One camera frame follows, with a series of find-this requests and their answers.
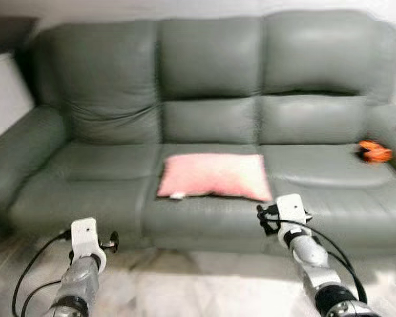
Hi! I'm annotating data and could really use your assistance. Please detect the pink dotted pillow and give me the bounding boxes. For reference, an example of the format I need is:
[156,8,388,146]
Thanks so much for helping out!
[157,153,273,202]

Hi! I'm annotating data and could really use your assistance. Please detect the grey-green leather sofa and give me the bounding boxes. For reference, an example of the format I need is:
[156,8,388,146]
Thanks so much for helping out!
[0,10,396,255]

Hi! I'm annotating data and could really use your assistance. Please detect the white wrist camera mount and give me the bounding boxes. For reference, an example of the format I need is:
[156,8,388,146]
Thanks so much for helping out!
[276,194,307,246]
[69,218,108,273]

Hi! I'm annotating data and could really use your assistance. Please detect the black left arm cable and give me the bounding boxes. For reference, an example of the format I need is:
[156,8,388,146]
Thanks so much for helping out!
[20,279,63,317]
[12,230,73,317]

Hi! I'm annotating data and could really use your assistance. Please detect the orange toy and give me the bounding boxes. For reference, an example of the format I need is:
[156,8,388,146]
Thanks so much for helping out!
[356,140,393,163]

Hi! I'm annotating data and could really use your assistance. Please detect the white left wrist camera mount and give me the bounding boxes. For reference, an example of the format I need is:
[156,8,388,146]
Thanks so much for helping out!
[69,218,108,273]

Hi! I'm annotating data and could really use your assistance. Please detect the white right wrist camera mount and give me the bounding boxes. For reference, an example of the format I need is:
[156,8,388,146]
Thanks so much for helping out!
[276,194,307,246]

